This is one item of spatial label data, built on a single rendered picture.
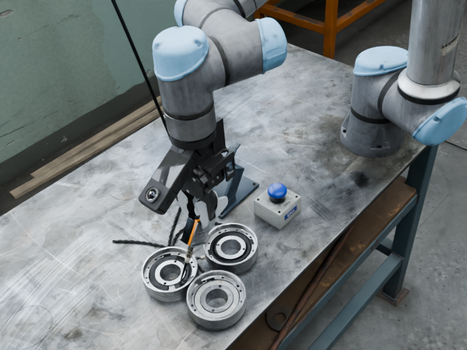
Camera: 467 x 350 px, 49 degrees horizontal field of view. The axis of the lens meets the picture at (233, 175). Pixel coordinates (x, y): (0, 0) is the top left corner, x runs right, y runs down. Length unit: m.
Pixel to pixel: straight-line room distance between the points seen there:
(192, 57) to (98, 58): 2.01
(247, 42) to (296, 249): 0.46
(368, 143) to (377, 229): 0.29
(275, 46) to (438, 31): 0.34
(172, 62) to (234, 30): 0.11
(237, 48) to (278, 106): 0.68
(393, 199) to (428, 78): 0.56
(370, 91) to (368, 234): 0.43
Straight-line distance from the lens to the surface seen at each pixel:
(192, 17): 0.84
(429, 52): 1.00
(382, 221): 1.45
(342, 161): 1.23
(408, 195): 1.53
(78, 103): 2.70
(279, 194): 1.04
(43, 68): 2.54
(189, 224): 0.90
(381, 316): 1.93
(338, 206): 1.12
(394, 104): 1.11
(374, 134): 1.22
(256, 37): 0.74
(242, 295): 0.94
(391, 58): 1.16
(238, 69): 0.73
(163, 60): 0.69
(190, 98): 0.71
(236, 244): 1.03
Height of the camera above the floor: 1.60
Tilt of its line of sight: 42 degrees down
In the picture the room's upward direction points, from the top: 5 degrees counter-clockwise
